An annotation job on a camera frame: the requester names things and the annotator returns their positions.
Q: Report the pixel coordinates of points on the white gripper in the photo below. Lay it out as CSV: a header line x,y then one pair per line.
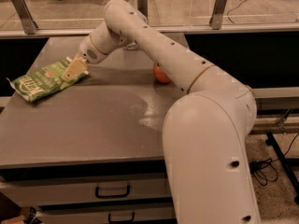
x,y
88,52

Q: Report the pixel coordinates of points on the green jalapeno chip bag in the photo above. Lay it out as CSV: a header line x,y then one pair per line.
x,y
44,81

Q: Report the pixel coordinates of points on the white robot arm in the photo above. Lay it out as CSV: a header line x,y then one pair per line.
x,y
204,131

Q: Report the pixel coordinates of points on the red apple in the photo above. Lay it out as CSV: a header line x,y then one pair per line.
x,y
160,75

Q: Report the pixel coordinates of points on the grey drawer cabinet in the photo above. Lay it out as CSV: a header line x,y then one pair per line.
x,y
104,131

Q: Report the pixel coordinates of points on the black metal stand leg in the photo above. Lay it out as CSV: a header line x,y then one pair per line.
x,y
287,163

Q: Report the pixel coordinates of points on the left metal railing bracket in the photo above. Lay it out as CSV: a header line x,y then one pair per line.
x,y
28,24

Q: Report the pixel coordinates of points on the metal railing bracket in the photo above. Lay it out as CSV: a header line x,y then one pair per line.
x,y
28,24
142,6
217,14

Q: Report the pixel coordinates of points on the middle metal railing bracket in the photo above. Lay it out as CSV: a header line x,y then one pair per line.
x,y
142,6

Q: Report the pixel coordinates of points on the black upper drawer handle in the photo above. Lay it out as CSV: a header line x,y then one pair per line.
x,y
112,192

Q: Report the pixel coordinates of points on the black drawer handle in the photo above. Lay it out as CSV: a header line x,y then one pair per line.
x,y
121,219
112,192

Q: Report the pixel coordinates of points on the right metal railing bracket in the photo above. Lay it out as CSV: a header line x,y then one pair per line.
x,y
217,14

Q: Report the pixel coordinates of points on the black lower drawer handle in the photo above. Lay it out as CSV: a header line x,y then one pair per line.
x,y
121,219

